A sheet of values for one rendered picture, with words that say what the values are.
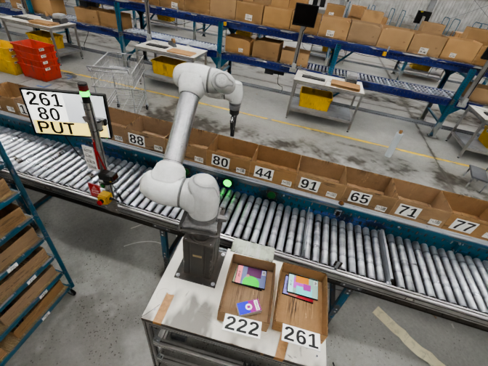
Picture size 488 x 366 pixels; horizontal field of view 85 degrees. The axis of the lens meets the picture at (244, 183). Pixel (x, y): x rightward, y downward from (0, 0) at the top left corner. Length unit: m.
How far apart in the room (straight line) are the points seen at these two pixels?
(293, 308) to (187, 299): 0.61
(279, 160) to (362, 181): 0.75
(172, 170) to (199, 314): 0.82
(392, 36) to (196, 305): 5.91
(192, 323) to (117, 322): 1.02
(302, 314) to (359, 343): 1.05
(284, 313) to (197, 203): 0.84
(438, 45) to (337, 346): 5.63
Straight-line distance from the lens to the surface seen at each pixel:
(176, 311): 1.68
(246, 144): 2.47
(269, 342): 1.65
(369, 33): 6.42
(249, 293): 1.73
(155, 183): 1.34
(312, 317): 1.76
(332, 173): 2.51
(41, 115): 2.18
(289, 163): 2.48
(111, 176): 1.98
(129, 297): 2.63
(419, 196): 2.73
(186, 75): 1.50
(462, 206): 2.89
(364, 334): 2.78
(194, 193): 1.26
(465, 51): 6.89
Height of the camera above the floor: 2.27
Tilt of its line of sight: 39 degrees down
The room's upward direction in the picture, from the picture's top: 9 degrees clockwise
